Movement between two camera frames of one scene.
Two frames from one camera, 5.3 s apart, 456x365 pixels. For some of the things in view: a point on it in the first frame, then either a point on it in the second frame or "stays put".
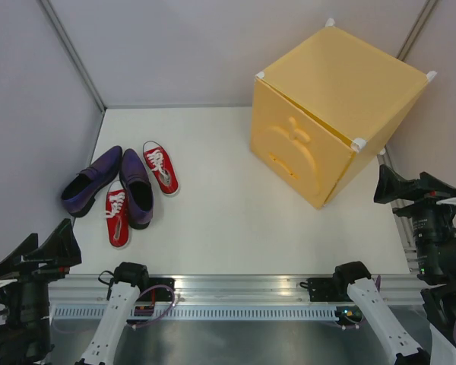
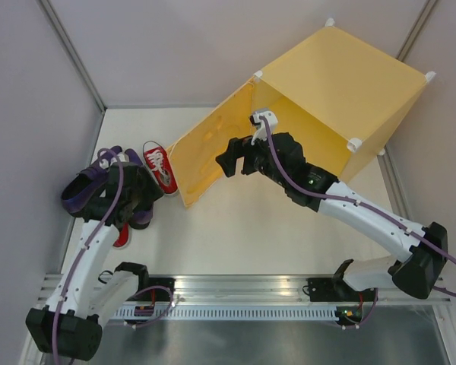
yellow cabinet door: x=303 y=151 to x=195 y=159
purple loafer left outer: x=80 y=193 stays put
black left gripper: x=61 y=248 to x=153 y=191
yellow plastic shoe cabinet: x=324 y=110 stays put
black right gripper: x=441 y=194 to x=239 y=147
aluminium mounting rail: x=96 y=289 stays put
